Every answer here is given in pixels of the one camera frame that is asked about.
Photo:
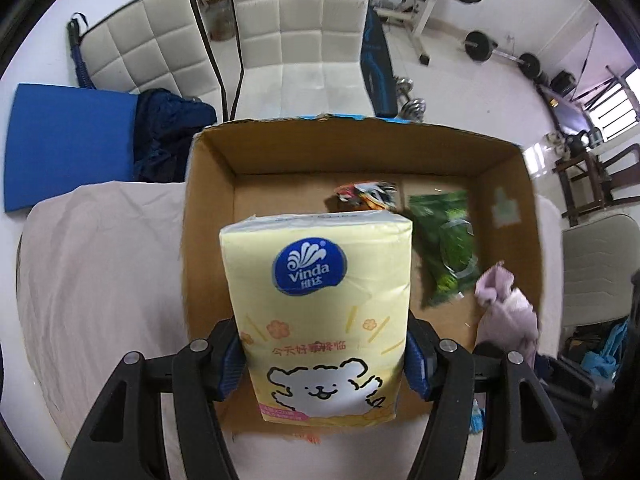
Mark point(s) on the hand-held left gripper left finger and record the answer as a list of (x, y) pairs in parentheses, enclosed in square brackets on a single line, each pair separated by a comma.
[(231, 362)]

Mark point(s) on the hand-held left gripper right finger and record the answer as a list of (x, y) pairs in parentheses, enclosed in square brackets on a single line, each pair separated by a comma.
[(416, 362)]

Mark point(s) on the yellow tissue pack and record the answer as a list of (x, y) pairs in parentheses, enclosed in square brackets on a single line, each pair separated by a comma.
[(320, 320)]

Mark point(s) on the cardboard box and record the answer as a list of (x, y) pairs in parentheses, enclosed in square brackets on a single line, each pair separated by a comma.
[(310, 170)]

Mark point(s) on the pink cloth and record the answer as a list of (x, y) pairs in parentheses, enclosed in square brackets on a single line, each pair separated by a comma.
[(505, 310)]

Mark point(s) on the green snack bag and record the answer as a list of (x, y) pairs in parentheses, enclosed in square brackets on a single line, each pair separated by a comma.
[(447, 247)]

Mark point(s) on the colourful snack packet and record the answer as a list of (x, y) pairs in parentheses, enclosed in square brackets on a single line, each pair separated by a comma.
[(365, 194)]

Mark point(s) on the blue cloth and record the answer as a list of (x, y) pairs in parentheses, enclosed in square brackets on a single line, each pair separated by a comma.
[(605, 355)]

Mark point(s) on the grey cushioned chair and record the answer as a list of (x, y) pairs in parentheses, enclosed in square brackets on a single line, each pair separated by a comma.
[(600, 265)]

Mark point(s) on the dark blue jacket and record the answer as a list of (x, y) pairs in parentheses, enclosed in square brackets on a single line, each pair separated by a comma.
[(167, 132)]

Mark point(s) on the wooden chair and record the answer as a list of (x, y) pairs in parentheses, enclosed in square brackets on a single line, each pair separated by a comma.
[(597, 170)]

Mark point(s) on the chrome dumbbell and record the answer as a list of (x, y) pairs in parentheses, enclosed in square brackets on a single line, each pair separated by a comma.
[(410, 97)]

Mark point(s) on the blue foam mat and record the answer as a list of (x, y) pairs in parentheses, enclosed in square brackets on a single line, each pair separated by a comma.
[(70, 147)]

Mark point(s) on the blue weight bench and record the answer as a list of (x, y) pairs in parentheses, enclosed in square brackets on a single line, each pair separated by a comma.
[(376, 72)]

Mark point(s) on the barbell with black plates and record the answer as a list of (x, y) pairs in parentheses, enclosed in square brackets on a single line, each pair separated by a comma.
[(502, 52)]

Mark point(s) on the white quilted chair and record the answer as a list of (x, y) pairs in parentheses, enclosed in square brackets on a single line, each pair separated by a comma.
[(300, 40), (145, 40)]

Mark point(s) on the blue pump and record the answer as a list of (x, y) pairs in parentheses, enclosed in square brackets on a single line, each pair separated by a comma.
[(79, 55)]

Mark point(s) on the barbell rack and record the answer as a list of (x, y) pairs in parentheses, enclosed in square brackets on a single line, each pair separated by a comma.
[(425, 5)]

